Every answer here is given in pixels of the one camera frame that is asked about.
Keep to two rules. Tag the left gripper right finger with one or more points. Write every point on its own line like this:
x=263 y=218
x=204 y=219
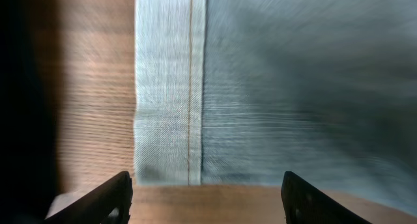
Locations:
x=305 y=204

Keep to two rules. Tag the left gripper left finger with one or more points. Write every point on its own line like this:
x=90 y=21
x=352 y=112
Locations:
x=108 y=203

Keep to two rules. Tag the light blue denim shorts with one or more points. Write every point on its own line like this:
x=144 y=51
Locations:
x=241 y=91

